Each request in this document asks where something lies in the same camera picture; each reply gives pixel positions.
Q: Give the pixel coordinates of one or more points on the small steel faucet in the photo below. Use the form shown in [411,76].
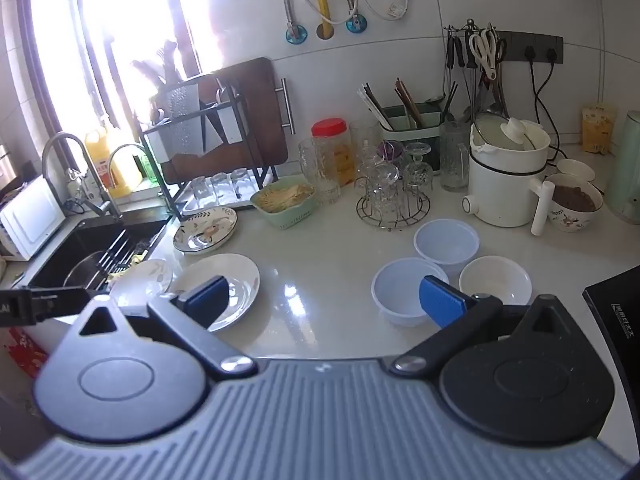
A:
[125,146]

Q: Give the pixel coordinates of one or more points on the yellow box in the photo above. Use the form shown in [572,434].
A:
[600,130]

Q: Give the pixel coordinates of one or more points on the purple tinted glass cup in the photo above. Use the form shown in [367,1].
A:
[390,152]

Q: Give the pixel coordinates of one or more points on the black sink drain rack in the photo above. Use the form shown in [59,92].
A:
[120,255]

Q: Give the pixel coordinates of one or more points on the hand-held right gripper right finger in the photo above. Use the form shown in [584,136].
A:
[440,302]

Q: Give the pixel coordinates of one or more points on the green bottle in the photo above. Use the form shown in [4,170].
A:
[147,167]

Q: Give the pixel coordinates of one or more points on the white ceramic bowl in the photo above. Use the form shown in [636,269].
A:
[495,277]

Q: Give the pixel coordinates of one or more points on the white scissors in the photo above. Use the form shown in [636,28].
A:
[484,52]

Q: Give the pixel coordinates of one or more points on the knife set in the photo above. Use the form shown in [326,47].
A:
[170,67]

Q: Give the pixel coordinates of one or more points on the white microwave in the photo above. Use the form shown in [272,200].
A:
[35,215]

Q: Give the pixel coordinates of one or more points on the tall steel faucet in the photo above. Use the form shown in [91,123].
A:
[64,135]

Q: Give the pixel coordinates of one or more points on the hanging scissors and utensils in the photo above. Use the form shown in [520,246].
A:
[469,22]

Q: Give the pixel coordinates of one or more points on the grey power strip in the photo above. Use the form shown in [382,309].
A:
[515,45]

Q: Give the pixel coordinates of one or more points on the floral rimmed plate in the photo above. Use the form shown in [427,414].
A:
[205,232]

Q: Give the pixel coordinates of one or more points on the red bag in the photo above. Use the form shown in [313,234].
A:
[25,355]

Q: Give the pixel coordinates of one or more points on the black sink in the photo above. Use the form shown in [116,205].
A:
[65,245]

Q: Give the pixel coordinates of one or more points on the glass pot lid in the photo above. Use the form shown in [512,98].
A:
[517,132]

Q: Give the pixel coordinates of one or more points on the textured glass mug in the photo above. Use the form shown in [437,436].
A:
[320,175]

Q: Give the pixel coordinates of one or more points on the yellow oil bottle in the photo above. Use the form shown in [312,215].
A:
[100,155]

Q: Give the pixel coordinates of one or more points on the small white bowl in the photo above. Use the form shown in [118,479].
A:
[575,169]

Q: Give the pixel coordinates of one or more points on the black dish rack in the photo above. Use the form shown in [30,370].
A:
[232,122]

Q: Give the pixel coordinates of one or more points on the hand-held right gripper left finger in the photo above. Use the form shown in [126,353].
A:
[207,300]

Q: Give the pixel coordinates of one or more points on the green basket of noodles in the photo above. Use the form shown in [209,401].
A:
[282,200]

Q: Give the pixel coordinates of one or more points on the metal pot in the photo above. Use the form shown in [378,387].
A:
[82,272]

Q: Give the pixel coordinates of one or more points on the clear glass cup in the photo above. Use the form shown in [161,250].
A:
[417,170]
[380,180]

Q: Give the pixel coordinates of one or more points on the yellow cloth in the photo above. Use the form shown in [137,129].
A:
[135,260]

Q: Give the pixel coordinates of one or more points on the small white plate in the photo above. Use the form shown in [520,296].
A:
[142,280]

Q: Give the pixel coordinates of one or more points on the large white plate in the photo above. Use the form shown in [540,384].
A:
[242,272]

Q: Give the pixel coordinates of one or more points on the clear plastic bowl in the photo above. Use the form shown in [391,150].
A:
[445,245]

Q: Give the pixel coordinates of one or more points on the red lid jar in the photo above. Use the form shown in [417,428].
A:
[329,130]

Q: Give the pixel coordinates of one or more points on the wooden cutting board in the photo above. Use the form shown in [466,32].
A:
[260,110]

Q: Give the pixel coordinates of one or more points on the floral ceramic bowl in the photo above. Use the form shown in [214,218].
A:
[570,220]

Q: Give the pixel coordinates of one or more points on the green utensil holder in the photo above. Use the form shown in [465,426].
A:
[425,117]

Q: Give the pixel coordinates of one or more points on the white electric pot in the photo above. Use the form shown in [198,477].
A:
[500,185]

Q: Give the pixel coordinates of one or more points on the drinking glass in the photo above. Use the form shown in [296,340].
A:
[220,187]
[201,191]
[241,183]

